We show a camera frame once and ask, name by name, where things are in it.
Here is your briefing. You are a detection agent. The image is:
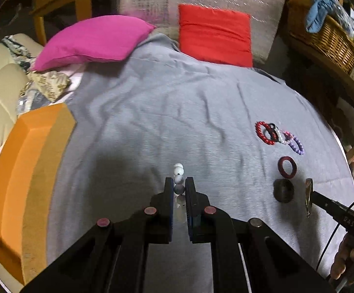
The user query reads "maroon bangle ring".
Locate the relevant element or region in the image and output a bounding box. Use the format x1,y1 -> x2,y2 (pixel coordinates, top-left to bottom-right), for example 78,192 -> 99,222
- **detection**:
277,155 -> 298,180

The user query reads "gold metal bangle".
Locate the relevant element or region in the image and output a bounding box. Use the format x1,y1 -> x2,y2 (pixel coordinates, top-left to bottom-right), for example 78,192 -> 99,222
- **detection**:
305,178 -> 313,217

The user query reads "black cable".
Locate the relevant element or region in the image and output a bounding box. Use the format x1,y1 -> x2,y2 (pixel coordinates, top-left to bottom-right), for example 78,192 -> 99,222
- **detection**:
315,185 -> 354,272

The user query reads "cream leather armchair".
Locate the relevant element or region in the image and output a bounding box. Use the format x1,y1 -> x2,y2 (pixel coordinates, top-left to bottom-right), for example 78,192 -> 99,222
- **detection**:
0,32 -> 45,178

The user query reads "white pearl bead bracelet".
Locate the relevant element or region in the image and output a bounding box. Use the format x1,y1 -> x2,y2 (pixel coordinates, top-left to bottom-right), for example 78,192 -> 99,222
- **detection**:
173,162 -> 186,207

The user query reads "floral patterned cloth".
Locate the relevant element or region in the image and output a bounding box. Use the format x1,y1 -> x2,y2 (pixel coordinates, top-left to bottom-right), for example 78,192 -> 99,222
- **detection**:
27,71 -> 70,103

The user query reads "red pillow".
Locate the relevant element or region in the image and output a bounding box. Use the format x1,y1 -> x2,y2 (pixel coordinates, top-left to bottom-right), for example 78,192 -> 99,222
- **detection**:
178,4 -> 253,67

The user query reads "purple bead bracelet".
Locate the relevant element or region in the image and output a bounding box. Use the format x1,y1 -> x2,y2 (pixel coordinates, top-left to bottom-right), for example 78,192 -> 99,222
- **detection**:
287,134 -> 305,156

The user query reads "person right hand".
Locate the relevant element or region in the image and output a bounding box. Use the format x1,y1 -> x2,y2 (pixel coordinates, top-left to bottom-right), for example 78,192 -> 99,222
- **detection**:
330,233 -> 354,284

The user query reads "black hair tie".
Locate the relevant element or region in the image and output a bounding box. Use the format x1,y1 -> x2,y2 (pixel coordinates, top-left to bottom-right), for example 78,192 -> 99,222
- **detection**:
268,122 -> 281,142

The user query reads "red bead bracelet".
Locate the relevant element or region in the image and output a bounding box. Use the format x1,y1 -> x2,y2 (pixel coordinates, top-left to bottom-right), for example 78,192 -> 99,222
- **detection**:
255,121 -> 279,146

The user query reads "magenta pillow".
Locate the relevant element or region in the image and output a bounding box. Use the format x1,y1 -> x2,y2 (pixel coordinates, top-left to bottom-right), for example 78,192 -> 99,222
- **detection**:
32,15 -> 155,72

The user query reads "wicker basket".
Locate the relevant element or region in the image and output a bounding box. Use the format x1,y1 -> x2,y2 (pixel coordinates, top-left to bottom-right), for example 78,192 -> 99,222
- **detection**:
287,0 -> 354,73

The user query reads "dark brown woven bangle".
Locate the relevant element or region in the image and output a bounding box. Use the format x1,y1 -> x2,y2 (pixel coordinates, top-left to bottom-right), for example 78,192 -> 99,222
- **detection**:
273,178 -> 294,204

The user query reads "orange cardboard box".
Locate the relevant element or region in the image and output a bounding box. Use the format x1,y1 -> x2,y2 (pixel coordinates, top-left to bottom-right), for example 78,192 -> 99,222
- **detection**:
0,103 -> 76,285

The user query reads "blue cloth in basket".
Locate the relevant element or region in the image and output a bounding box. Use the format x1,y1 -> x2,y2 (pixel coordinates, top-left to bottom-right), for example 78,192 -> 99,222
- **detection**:
305,0 -> 336,34

